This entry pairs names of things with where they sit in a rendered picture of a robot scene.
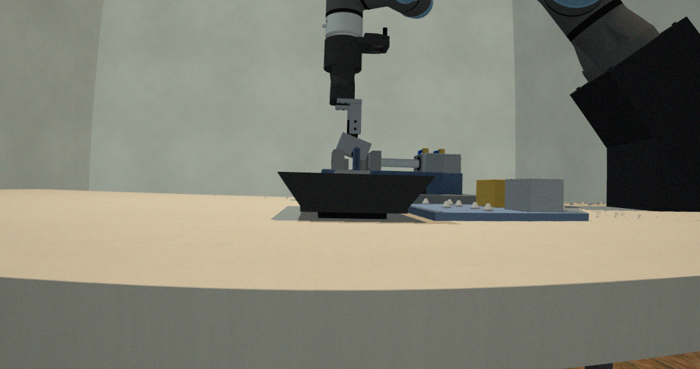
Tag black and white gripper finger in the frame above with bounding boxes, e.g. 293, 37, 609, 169
335, 105, 358, 138
337, 98, 362, 135

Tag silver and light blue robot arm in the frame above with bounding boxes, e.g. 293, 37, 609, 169
326, 0, 660, 82

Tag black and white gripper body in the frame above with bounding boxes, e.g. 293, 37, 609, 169
322, 12, 390, 106

